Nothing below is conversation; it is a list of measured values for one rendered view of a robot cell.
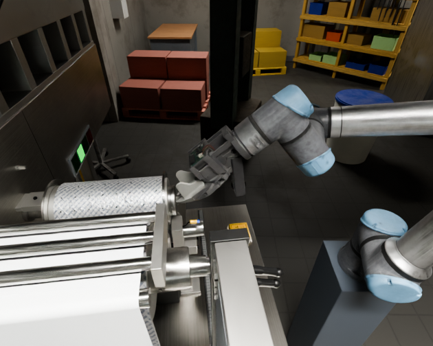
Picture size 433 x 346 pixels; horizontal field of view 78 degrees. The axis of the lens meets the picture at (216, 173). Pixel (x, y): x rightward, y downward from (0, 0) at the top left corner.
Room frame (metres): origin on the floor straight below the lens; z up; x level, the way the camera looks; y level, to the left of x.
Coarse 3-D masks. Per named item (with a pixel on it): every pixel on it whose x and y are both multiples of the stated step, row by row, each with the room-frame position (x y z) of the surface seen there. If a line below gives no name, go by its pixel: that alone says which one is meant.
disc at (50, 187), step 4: (56, 180) 0.49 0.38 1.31; (60, 180) 0.51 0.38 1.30; (48, 184) 0.46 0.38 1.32; (52, 184) 0.47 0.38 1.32; (56, 184) 0.48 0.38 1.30; (60, 184) 0.50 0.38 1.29; (48, 188) 0.45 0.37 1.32; (52, 188) 0.46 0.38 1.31; (44, 192) 0.43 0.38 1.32; (48, 192) 0.44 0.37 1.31; (44, 196) 0.43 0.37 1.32; (48, 196) 0.44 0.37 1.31; (44, 200) 0.42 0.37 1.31; (48, 200) 0.43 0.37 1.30; (44, 204) 0.41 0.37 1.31; (44, 208) 0.41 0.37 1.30; (44, 212) 0.40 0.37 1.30; (44, 216) 0.39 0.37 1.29
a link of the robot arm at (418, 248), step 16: (416, 224) 0.42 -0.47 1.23; (432, 224) 0.39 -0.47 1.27; (384, 240) 0.47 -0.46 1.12; (400, 240) 0.42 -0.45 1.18; (416, 240) 0.39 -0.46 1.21; (432, 240) 0.37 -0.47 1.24; (368, 256) 0.44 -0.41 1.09; (384, 256) 0.40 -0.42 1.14; (400, 256) 0.39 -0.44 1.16; (416, 256) 0.37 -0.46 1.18; (432, 256) 0.36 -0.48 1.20; (368, 272) 0.40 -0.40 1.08; (384, 272) 0.38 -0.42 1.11; (400, 272) 0.36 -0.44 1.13; (416, 272) 0.35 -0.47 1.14; (368, 288) 0.37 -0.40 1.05; (384, 288) 0.35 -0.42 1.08; (400, 288) 0.34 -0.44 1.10; (416, 288) 0.33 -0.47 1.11
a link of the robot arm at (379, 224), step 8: (368, 216) 0.55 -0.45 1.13; (376, 216) 0.55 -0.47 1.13; (384, 216) 0.55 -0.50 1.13; (392, 216) 0.55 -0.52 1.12; (360, 224) 0.55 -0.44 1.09; (368, 224) 0.52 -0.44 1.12; (376, 224) 0.52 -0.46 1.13; (384, 224) 0.51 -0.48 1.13; (392, 224) 0.51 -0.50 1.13; (400, 224) 0.51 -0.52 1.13; (360, 232) 0.53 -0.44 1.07; (368, 232) 0.51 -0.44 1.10; (376, 232) 0.50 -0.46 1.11; (384, 232) 0.49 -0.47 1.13; (392, 232) 0.48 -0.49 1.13; (400, 232) 0.48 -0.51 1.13; (352, 240) 0.56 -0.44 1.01; (360, 240) 0.51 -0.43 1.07; (368, 240) 0.49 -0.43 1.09; (360, 248) 0.49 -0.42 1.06
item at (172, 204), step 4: (168, 188) 0.49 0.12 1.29; (172, 188) 0.49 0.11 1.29; (168, 192) 0.47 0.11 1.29; (172, 192) 0.48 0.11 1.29; (168, 196) 0.47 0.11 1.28; (172, 196) 0.47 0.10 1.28; (168, 200) 0.46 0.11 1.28; (172, 200) 0.46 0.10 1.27; (168, 204) 0.45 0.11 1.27; (172, 204) 0.45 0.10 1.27; (176, 204) 0.49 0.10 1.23; (172, 208) 0.45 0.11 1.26; (176, 208) 0.46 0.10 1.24; (172, 212) 0.45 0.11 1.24; (176, 212) 0.45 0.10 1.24
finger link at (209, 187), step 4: (220, 180) 0.46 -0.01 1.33; (208, 184) 0.45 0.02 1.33; (212, 184) 0.45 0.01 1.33; (216, 184) 0.45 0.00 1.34; (220, 184) 0.45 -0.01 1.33; (204, 188) 0.45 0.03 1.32; (208, 188) 0.44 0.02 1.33; (212, 188) 0.44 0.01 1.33; (216, 188) 0.44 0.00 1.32; (200, 192) 0.45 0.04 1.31; (204, 192) 0.44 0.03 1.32; (208, 192) 0.44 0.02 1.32; (212, 192) 0.44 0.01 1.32; (192, 196) 0.45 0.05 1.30; (196, 196) 0.45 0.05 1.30; (200, 196) 0.44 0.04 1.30; (204, 196) 0.44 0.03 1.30
